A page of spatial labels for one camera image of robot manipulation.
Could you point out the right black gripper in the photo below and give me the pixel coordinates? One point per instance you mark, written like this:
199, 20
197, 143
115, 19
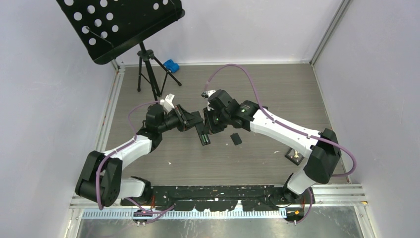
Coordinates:
210, 128

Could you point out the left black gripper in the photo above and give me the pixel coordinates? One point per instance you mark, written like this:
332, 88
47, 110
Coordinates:
183, 124

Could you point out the dark green battery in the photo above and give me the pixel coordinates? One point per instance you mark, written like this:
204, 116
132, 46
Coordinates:
205, 139

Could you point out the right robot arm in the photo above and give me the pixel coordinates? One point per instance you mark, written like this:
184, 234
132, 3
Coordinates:
320, 148

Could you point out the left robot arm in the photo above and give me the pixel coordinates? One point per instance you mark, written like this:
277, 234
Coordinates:
101, 179

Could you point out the blue plastic object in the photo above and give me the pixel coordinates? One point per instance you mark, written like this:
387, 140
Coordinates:
171, 66

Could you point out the black tripod stand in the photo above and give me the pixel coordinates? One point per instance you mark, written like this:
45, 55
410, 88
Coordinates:
146, 71

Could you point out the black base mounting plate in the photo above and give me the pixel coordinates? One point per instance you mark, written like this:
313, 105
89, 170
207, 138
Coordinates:
217, 198

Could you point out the black perforated music stand desk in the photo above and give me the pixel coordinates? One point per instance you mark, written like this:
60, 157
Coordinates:
109, 28

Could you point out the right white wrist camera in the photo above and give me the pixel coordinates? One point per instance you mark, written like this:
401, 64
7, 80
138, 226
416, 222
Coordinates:
207, 94

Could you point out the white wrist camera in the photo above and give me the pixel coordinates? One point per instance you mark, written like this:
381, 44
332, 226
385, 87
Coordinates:
207, 94
167, 103

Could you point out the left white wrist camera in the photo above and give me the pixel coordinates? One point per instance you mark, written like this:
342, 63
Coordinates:
167, 103

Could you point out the small black square frame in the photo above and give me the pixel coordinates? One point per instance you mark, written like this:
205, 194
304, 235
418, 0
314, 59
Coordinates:
294, 156

